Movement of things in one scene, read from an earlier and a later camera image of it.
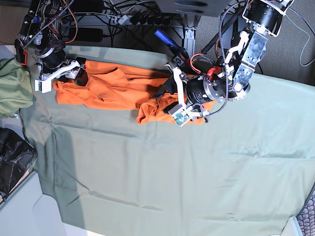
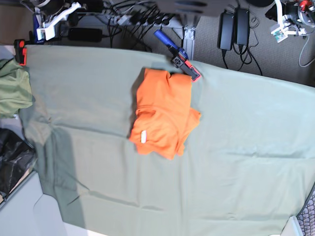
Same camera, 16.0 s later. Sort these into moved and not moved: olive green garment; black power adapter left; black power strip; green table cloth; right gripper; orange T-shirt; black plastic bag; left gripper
Moved: left gripper; orange T-shirt; right gripper
Not moved: black power strip; green table cloth; black plastic bag; black power adapter left; olive green garment
